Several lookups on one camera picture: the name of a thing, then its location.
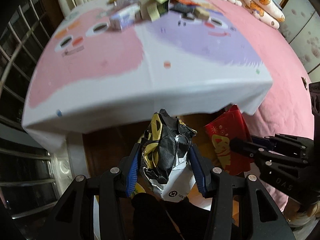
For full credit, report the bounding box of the dark green pistachio box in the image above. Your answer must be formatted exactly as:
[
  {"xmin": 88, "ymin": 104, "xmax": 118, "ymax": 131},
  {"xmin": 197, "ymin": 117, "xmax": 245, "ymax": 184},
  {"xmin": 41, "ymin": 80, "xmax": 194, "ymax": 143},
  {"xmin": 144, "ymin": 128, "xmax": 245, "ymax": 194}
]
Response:
[{"xmin": 139, "ymin": 0, "xmax": 170, "ymax": 22}]

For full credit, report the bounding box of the orange foil packet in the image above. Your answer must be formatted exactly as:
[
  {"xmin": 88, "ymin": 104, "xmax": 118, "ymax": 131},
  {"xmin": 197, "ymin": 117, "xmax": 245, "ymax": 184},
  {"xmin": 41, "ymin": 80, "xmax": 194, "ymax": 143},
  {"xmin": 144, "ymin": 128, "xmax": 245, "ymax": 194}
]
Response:
[{"xmin": 176, "ymin": 0, "xmax": 199, "ymax": 6}]

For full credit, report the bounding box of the small black box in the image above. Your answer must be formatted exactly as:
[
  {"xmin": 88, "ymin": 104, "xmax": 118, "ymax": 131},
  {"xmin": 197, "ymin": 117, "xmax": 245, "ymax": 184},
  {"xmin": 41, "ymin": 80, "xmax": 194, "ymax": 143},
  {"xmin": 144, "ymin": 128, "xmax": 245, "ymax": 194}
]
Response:
[{"xmin": 170, "ymin": 3, "xmax": 195, "ymax": 14}]

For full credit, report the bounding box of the metal window grille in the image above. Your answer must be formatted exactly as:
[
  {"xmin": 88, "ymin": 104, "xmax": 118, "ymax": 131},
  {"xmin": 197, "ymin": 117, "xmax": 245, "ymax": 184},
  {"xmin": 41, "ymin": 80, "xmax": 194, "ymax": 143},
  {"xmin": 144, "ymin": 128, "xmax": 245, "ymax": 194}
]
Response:
[{"xmin": 1, "ymin": 0, "xmax": 58, "ymax": 219}]

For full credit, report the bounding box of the cartoon printed tablecloth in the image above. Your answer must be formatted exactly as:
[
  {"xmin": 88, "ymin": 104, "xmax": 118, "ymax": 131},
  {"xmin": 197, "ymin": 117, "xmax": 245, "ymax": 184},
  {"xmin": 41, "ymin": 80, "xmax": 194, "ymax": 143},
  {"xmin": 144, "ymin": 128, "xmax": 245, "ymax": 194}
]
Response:
[{"xmin": 22, "ymin": 0, "xmax": 273, "ymax": 152}]

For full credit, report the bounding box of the white purple carton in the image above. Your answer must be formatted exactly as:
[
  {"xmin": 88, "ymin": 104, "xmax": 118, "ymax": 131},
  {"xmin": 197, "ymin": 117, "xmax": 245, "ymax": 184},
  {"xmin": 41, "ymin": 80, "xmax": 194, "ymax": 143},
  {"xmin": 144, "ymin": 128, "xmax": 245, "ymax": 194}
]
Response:
[{"xmin": 110, "ymin": 4, "xmax": 141, "ymax": 31}]

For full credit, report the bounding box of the small tan box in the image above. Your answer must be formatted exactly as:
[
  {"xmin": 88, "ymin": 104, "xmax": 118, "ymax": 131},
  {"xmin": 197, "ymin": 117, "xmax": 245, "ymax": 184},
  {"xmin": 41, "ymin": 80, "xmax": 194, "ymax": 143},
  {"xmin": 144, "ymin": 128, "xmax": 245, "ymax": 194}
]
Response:
[{"xmin": 193, "ymin": 7, "xmax": 210, "ymax": 21}]

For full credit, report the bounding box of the clear plastic bag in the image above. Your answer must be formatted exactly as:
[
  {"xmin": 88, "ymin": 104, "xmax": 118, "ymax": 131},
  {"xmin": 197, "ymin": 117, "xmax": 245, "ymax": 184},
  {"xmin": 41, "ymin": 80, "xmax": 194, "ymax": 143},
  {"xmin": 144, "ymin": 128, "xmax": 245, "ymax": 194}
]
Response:
[{"xmin": 108, "ymin": 0, "xmax": 138, "ymax": 10}]

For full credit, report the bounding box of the black silver wrapper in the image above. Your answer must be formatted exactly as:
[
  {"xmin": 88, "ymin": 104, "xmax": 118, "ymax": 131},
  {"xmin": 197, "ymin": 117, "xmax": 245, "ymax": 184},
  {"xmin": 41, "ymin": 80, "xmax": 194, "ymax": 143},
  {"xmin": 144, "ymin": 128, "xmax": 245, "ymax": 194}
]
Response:
[{"xmin": 138, "ymin": 109, "xmax": 197, "ymax": 203}]

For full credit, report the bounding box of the pink bed blanket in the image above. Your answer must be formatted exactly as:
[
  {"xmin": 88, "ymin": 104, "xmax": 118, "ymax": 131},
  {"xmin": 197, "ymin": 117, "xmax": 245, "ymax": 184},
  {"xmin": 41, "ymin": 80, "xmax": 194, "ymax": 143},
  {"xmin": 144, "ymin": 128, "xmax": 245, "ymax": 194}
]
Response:
[{"xmin": 162, "ymin": 0, "xmax": 316, "ymax": 213}]

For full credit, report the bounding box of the rolled bear print quilt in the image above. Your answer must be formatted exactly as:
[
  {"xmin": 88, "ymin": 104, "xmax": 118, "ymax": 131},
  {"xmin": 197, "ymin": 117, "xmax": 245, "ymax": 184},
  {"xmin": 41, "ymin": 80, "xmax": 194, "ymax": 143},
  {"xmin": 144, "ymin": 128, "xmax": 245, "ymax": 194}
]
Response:
[{"xmin": 241, "ymin": 0, "xmax": 285, "ymax": 29}]

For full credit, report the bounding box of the person right hand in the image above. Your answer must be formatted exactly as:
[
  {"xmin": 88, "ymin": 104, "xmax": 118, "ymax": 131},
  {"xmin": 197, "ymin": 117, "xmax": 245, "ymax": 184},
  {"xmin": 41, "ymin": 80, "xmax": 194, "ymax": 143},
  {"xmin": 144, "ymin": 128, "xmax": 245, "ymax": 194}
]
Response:
[{"xmin": 283, "ymin": 198, "xmax": 319, "ymax": 228}]

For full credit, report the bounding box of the red paper bag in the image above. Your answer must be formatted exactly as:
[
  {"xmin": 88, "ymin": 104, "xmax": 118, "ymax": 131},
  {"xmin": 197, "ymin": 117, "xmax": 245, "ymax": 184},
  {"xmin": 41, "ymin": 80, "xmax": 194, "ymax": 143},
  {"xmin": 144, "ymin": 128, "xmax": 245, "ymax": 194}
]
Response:
[{"xmin": 204, "ymin": 105, "xmax": 252, "ymax": 176}]

